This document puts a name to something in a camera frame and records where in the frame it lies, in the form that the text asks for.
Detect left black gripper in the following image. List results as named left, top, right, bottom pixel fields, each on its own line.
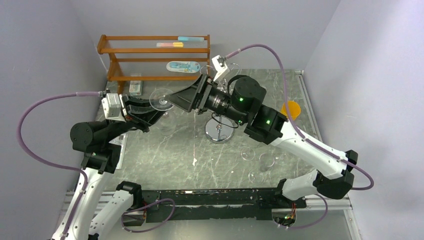
left=104, top=93, right=173, bottom=143

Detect clear wine glass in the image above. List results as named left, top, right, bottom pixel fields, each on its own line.
left=248, top=170, right=266, bottom=185
left=240, top=147, right=256, bottom=161
left=259, top=153, right=275, bottom=171
left=149, top=88, right=177, bottom=136

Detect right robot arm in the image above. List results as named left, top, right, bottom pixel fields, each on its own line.
left=165, top=75, right=358, bottom=208

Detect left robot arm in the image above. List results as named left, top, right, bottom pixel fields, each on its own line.
left=51, top=93, right=165, bottom=240

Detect chrome wine glass rack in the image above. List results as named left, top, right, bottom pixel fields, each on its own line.
left=200, top=63, right=241, bottom=144

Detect clear wine glass front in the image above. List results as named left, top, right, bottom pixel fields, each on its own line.
left=248, top=170, right=266, bottom=185

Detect orange plastic wine glass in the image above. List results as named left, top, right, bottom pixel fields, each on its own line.
left=280, top=100, right=302, bottom=120

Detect small white box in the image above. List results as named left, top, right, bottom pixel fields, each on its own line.
left=128, top=80, right=143, bottom=96

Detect blue toothbrush package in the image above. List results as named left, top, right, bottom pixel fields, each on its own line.
left=166, top=61, right=201, bottom=74

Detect orange wooden shelf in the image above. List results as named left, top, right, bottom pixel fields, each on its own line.
left=97, top=34, right=211, bottom=94

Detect pink yellow case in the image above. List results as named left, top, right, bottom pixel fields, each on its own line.
left=156, top=42, right=184, bottom=48

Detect blue case top shelf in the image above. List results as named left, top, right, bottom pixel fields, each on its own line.
left=177, top=36, right=205, bottom=42

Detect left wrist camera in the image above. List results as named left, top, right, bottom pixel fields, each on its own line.
left=101, top=93, right=125, bottom=122

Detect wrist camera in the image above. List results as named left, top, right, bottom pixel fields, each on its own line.
left=101, top=93, right=125, bottom=122
left=211, top=55, right=230, bottom=83

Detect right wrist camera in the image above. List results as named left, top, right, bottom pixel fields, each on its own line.
left=211, top=55, right=230, bottom=83

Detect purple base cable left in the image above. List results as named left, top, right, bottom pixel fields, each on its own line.
left=120, top=198, right=176, bottom=233

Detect black base frame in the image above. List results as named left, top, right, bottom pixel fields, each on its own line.
left=116, top=180, right=307, bottom=223

